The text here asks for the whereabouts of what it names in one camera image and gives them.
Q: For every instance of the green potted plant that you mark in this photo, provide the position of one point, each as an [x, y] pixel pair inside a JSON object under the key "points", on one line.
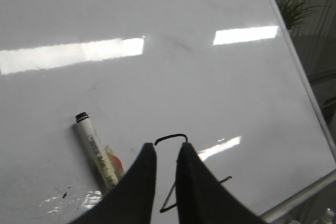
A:
{"points": [[294, 12]]}

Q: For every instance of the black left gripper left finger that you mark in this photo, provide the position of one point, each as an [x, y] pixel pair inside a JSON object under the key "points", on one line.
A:
{"points": [[131, 200]]}

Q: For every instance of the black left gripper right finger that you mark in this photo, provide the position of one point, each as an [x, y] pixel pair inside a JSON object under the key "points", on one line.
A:
{"points": [[201, 198]]}

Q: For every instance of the white whiteboard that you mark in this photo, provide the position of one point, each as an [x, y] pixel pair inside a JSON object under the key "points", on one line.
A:
{"points": [[222, 72]]}

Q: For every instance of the red magnet taped to marker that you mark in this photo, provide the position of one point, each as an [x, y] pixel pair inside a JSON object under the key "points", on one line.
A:
{"points": [[115, 162]]}

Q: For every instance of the white black-tipped whiteboard marker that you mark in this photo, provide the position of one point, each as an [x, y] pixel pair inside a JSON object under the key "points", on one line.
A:
{"points": [[96, 151]]}

